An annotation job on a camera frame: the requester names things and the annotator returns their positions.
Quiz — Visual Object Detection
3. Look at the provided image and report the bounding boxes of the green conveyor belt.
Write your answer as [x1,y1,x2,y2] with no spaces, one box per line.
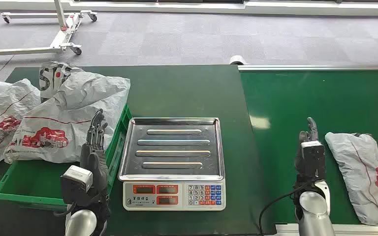
[237,64,378,236]

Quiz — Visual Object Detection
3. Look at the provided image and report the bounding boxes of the grey plastic mailer package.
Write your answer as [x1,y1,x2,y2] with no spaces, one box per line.
[324,131,378,226]

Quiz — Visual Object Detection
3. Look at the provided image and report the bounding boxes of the crumpled white mailer red print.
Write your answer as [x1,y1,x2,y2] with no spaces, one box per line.
[0,78,42,172]

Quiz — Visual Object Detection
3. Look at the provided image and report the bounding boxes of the white mailer black letters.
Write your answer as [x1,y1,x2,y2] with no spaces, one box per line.
[38,61,84,104]

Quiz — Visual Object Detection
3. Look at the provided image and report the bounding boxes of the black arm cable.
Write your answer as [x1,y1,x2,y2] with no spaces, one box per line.
[53,202,77,218]
[258,187,304,236]

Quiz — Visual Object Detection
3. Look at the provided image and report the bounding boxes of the electronic scale with steel tray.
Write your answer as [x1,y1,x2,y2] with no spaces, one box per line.
[117,117,227,212]

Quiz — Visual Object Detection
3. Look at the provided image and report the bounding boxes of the white conveyor roller end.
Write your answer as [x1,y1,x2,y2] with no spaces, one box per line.
[228,55,249,66]

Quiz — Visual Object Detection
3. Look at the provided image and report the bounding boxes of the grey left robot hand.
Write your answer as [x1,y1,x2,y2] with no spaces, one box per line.
[79,109,109,197]

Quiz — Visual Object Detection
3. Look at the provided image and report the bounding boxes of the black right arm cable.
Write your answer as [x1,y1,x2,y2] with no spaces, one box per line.
[258,187,304,236]

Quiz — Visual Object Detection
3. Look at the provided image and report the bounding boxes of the large white mailer red print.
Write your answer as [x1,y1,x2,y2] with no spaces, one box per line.
[3,71,131,165]

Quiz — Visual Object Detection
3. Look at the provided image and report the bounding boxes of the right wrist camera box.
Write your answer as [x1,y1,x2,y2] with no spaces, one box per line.
[301,140,327,181]

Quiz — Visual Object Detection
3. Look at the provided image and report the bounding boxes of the white wheeled metal frame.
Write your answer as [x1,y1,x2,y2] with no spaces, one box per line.
[0,0,98,58]

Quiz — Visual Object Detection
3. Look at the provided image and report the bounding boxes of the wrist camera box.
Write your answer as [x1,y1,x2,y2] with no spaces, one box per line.
[60,165,94,207]
[301,140,327,181]

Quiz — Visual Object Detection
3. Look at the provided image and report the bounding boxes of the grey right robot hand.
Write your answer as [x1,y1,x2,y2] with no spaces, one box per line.
[294,117,319,178]

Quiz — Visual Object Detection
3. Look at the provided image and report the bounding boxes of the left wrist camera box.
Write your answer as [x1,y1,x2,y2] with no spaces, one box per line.
[60,165,94,207]

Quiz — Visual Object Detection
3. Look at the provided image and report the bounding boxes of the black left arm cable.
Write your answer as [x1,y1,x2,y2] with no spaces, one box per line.
[53,202,77,218]

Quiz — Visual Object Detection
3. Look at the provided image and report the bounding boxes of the green plastic crate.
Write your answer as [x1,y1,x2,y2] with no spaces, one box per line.
[0,103,133,210]

